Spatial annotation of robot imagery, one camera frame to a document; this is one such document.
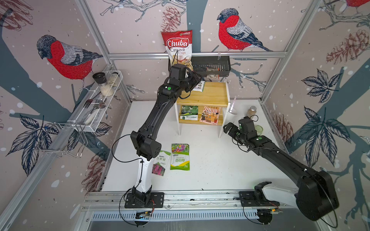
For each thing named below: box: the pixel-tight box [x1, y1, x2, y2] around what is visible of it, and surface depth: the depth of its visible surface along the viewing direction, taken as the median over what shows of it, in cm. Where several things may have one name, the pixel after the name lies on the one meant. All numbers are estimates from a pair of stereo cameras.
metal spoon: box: [85, 98, 108, 116], surface depth 72 cm
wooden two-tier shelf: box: [174, 79, 231, 139], surface depth 87 cm
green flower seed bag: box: [170, 143, 190, 171], surface depth 90 cm
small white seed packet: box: [192, 80, 206, 93], surface depth 83 cm
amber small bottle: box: [246, 105, 257, 119], surface depth 105 cm
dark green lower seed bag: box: [180, 105, 199, 121], surface depth 94 cm
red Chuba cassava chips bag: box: [161, 29, 194, 71], surface depth 84 cm
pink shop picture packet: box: [199, 106, 221, 126], surface depth 92 cm
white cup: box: [228, 102, 238, 115], surface depth 103 cm
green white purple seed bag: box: [151, 150, 172, 177], surface depth 87 cm
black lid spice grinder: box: [92, 72, 114, 97], surface depth 77 cm
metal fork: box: [83, 90, 102, 109], surface depth 72 cm
